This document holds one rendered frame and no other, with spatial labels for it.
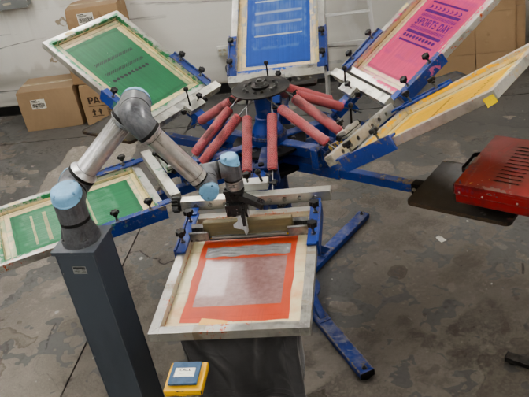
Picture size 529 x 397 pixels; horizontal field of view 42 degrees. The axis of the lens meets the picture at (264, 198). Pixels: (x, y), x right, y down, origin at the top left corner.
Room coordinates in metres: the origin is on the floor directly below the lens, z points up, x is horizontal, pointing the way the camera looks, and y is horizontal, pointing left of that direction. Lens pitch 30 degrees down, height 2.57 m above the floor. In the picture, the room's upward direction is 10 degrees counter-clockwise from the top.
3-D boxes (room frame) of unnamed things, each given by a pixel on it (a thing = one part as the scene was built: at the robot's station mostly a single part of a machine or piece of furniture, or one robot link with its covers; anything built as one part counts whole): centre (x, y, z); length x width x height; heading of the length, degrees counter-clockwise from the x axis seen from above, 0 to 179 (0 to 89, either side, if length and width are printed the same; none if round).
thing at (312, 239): (2.42, -0.19, 0.98); 0.30 x 0.05 x 0.07; 168
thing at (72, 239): (2.30, 0.73, 1.25); 0.15 x 0.15 x 0.10
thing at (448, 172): (2.83, -0.58, 0.91); 1.34 x 0.40 x 0.08; 48
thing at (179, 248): (2.53, 0.36, 0.98); 0.30 x 0.05 x 0.07; 168
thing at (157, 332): (2.24, 0.13, 0.97); 0.79 x 0.58 x 0.04; 168
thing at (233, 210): (2.46, 0.12, 1.15); 0.09 x 0.08 x 0.12; 78
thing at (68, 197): (2.31, 0.73, 1.37); 0.13 x 0.12 x 0.14; 2
